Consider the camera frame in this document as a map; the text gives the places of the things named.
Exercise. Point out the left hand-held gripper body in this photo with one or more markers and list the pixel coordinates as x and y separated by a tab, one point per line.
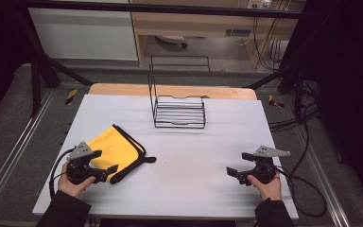
79	166

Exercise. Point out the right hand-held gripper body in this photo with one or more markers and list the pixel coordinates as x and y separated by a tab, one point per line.
264	165

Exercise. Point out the yellow cloth with black trim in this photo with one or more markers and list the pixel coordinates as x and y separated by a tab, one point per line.
116	148

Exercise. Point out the person's left hand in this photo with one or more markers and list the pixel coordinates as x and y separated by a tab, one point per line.
72	186

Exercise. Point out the person's right hand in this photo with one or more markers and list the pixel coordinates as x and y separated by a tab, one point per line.
269	188

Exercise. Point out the yellow black tape marker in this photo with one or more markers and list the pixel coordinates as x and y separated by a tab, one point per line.
274	101
71	96

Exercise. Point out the wooden table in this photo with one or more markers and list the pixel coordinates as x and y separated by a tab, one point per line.
123	90

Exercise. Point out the black curtain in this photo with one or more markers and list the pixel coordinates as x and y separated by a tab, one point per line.
346	78
0	47

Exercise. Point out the white cabinet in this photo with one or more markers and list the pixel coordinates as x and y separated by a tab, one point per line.
82	31

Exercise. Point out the white chair base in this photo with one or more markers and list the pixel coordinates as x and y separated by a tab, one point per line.
171	39

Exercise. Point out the white power strip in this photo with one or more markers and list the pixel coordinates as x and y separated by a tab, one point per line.
259	3

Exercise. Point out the aluminium rail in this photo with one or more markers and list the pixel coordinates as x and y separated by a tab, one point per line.
324	179
12	154

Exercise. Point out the black metal frame post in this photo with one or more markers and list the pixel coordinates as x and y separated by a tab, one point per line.
298	94
35	88

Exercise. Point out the black metal frame bar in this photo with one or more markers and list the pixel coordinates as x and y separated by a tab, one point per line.
170	8

